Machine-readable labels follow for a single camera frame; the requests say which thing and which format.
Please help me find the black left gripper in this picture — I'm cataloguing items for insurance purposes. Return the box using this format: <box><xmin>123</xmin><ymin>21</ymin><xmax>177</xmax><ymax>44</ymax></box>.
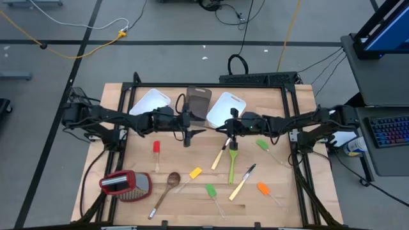
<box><xmin>148</xmin><ymin>102</ymin><xmax>208</xmax><ymax>148</ymax></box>

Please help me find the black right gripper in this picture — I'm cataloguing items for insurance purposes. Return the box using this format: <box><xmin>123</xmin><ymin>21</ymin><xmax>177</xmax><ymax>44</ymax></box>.
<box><xmin>215</xmin><ymin>107</ymin><xmax>268</xmax><ymax>151</ymax></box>

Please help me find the white plastic bin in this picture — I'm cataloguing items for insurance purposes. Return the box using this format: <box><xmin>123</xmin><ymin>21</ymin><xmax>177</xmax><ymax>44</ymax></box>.
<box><xmin>206</xmin><ymin>91</ymin><xmax>247</xmax><ymax>129</ymax></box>
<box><xmin>128</xmin><ymin>88</ymin><xmax>172</xmax><ymax>116</ymax></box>

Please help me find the smoky translucent plastic bin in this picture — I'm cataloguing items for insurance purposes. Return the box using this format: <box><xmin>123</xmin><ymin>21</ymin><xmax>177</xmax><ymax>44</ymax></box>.
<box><xmin>184</xmin><ymin>86</ymin><xmax>213</xmax><ymax>127</ymax></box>

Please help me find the cream-handled table knife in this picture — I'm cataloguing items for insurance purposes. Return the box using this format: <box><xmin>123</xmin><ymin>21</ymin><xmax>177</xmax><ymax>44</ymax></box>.
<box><xmin>228</xmin><ymin>163</ymin><xmax>258</xmax><ymax>202</ymax></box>
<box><xmin>210</xmin><ymin>137</ymin><xmax>231</xmax><ymax>171</ymax></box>

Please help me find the green plastic spoon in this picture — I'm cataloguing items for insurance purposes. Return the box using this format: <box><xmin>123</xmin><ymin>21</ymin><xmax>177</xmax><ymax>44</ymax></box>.
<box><xmin>228</xmin><ymin>148</ymin><xmax>240</xmax><ymax>186</ymax></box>

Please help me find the green spatula clear handle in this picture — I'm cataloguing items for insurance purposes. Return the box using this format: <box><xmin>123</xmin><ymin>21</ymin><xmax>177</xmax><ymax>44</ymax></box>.
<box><xmin>204</xmin><ymin>183</ymin><xmax>226</xmax><ymax>220</ymax></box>
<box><xmin>255</xmin><ymin>138</ymin><xmax>291</xmax><ymax>169</ymax></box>

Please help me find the yellow spatula clear handle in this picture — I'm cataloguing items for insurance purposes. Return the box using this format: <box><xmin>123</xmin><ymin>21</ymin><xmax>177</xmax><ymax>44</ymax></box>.
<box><xmin>174</xmin><ymin>167</ymin><xmax>203</xmax><ymax>194</ymax></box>

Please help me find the red spatula clear handle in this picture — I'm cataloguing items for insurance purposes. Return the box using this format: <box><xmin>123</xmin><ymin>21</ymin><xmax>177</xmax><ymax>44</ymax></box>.
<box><xmin>153</xmin><ymin>140</ymin><xmax>161</xmax><ymax>174</ymax></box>

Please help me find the dark wooden spoon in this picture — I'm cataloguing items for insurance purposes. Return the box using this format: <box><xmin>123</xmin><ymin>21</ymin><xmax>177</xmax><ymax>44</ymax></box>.
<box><xmin>148</xmin><ymin>171</ymin><xmax>181</xmax><ymax>220</ymax></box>

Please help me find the orange spatula clear handle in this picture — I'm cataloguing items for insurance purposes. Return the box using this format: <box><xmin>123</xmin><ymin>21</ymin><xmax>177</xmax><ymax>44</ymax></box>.
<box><xmin>256</xmin><ymin>181</ymin><xmax>287</xmax><ymax>212</ymax></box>

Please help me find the red steel box grater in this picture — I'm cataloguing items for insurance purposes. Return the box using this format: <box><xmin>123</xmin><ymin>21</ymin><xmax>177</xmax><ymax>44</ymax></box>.
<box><xmin>98</xmin><ymin>169</ymin><xmax>153</xmax><ymax>203</ymax></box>

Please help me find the black perforated power box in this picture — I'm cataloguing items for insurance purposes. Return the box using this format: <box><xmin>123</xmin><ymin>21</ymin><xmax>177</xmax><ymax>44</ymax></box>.
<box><xmin>219</xmin><ymin>71</ymin><xmax>303</xmax><ymax>86</ymax></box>

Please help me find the white paper sheet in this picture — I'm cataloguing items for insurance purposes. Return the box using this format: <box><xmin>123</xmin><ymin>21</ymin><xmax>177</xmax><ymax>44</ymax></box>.
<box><xmin>327</xmin><ymin>110</ymin><xmax>358</xmax><ymax>148</ymax></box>

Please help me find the black power supply unit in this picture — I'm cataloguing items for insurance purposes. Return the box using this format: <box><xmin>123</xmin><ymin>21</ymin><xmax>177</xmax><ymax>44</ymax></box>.
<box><xmin>68</xmin><ymin>86</ymin><xmax>96</xmax><ymax>106</ymax></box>

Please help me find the white labelled bottle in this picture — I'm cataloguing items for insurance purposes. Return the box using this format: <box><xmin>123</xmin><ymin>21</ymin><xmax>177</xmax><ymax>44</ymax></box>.
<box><xmin>343</xmin><ymin>136</ymin><xmax>369</xmax><ymax>157</ymax></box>

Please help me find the black desk column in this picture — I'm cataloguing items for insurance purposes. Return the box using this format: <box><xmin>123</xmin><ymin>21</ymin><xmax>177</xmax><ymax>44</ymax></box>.
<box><xmin>344</xmin><ymin>92</ymin><xmax>367</xmax><ymax>109</ymax></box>

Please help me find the grey desk surface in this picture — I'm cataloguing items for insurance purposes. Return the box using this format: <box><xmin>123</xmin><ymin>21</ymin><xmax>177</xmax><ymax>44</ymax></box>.
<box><xmin>340</xmin><ymin>33</ymin><xmax>409</xmax><ymax>107</ymax></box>
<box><xmin>353</xmin><ymin>107</ymin><xmax>409</xmax><ymax>177</ymax></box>

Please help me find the backlit black keyboard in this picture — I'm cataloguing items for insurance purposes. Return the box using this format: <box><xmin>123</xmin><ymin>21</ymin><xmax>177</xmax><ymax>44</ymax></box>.
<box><xmin>366</xmin><ymin>115</ymin><xmax>409</xmax><ymax>149</ymax></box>

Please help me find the grey floor base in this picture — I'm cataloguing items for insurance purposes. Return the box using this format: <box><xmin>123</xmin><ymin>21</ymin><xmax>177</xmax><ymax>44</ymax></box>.
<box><xmin>0</xmin><ymin>72</ymin><xmax>33</xmax><ymax>81</ymax></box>
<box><xmin>2</xmin><ymin>0</ymin><xmax>64</xmax><ymax>8</ymax></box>

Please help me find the black computer monitor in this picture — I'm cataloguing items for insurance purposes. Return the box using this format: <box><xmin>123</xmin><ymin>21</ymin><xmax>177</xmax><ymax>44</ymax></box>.
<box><xmin>353</xmin><ymin>0</ymin><xmax>409</xmax><ymax>61</ymax></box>

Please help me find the black floor object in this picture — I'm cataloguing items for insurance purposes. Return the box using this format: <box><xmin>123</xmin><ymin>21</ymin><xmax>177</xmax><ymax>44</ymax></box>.
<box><xmin>0</xmin><ymin>98</ymin><xmax>13</xmax><ymax>116</ymax></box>

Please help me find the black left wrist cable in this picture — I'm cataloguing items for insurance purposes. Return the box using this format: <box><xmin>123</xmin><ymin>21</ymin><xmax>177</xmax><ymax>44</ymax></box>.
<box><xmin>174</xmin><ymin>93</ymin><xmax>187</xmax><ymax>118</ymax></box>

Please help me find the black coiled cable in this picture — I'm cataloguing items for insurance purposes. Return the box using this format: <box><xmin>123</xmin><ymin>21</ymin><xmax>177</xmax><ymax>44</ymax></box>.
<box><xmin>227</xmin><ymin>0</ymin><xmax>255</xmax><ymax>76</ymax></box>

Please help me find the yellow hanging cable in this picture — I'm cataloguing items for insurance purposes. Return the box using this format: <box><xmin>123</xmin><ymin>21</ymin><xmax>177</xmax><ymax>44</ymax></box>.
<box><xmin>276</xmin><ymin>0</ymin><xmax>303</xmax><ymax>73</ymax></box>

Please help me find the yellow cable with plug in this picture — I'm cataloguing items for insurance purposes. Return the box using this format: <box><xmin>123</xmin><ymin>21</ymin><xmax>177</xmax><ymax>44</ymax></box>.
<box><xmin>0</xmin><ymin>10</ymin><xmax>128</xmax><ymax>60</ymax></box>

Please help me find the black cable bundle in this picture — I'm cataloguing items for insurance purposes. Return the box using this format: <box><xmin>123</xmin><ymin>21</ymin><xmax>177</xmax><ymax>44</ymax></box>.
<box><xmin>197</xmin><ymin>0</ymin><xmax>249</xmax><ymax>31</ymax></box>

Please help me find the white floor cable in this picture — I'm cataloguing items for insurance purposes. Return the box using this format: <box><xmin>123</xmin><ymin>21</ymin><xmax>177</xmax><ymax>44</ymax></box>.
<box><xmin>28</xmin><ymin>0</ymin><xmax>130</xmax><ymax>32</ymax></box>

